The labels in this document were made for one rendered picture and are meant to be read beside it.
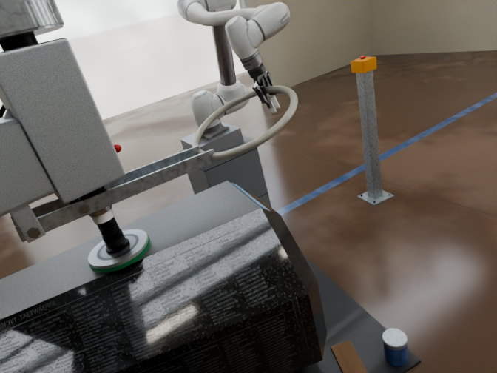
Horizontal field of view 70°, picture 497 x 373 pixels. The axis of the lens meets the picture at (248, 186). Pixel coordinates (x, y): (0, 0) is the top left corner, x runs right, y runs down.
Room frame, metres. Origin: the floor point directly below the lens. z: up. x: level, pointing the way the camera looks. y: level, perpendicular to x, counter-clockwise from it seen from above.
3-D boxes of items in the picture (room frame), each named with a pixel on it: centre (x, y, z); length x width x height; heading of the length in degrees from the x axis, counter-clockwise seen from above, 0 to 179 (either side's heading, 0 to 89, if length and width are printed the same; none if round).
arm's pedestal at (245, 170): (2.31, 0.14, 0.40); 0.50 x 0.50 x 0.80; 25
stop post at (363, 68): (2.43, -0.97, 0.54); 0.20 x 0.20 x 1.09; 18
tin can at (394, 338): (1.06, -0.45, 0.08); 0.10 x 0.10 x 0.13
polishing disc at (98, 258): (1.11, 0.50, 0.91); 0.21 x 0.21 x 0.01
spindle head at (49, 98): (1.06, 0.57, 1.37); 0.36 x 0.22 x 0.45; 123
